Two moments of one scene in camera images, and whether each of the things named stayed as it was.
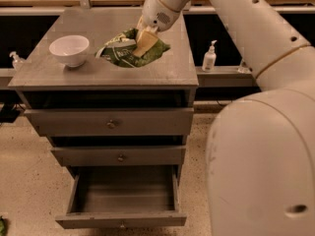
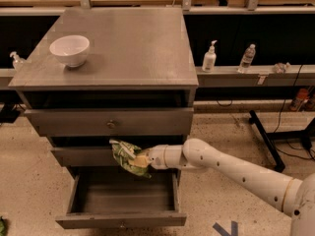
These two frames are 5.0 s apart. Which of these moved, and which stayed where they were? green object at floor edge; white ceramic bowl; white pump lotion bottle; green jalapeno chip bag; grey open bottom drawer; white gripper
Moved: white gripper; green jalapeno chip bag
Stayed: white pump lotion bottle; white ceramic bowl; grey open bottom drawer; green object at floor edge
